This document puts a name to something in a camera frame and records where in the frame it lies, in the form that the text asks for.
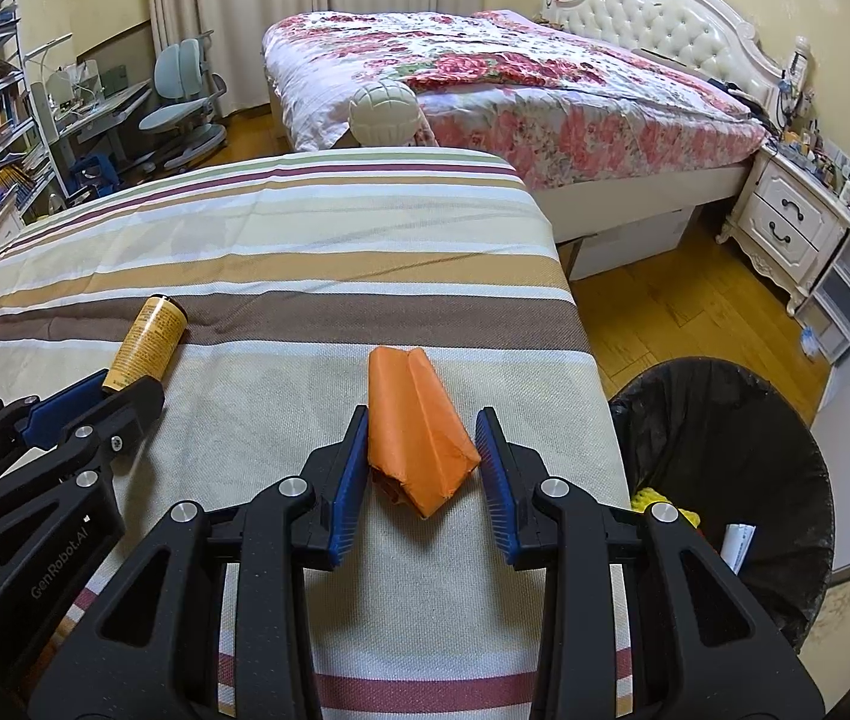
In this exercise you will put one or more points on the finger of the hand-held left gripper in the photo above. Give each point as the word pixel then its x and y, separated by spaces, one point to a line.
pixel 117 420
pixel 57 409

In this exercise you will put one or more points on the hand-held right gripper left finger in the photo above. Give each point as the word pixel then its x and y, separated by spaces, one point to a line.
pixel 346 491

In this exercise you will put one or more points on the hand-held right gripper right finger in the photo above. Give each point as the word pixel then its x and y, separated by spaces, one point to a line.
pixel 496 491

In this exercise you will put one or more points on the yellow bottle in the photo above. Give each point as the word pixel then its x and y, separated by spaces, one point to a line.
pixel 147 337

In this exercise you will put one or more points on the orange packet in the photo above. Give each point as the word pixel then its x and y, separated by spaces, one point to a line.
pixel 417 420

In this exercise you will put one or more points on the yellow foam net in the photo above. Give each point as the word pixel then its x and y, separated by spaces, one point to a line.
pixel 654 499

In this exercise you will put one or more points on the black trash bin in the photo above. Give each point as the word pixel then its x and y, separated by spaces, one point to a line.
pixel 733 420

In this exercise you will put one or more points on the white tube with blue print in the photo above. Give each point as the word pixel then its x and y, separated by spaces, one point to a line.
pixel 739 544

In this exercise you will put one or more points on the striped bed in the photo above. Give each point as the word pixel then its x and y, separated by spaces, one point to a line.
pixel 320 240

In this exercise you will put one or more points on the white storage box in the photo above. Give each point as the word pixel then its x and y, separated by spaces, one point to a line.
pixel 635 240

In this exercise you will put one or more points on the grey study desk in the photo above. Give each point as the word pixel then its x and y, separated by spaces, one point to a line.
pixel 106 101

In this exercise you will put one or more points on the crumpled plastic wrapper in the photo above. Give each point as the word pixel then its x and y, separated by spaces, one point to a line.
pixel 813 343

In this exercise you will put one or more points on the grey blue desk chair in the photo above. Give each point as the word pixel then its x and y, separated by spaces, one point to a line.
pixel 177 71

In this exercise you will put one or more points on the white ribbed bedpost ball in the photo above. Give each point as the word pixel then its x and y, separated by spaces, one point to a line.
pixel 384 112

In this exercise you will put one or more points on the clear plastic drawer unit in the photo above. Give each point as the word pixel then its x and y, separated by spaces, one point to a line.
pixel 845 292

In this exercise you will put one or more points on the white nightstand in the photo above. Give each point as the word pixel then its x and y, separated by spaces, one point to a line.
pixel 785 210

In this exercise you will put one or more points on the floral quilt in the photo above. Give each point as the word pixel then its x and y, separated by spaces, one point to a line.
pixel 545 90

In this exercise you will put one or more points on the dark clothes pile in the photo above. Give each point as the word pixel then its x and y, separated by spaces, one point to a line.
pixel 740 97

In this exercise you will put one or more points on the clutter of small items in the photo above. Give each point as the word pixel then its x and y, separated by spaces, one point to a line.
pixel 823 142

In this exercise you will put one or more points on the white tufted bed frame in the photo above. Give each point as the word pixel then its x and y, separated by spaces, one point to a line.
pixel 665 22

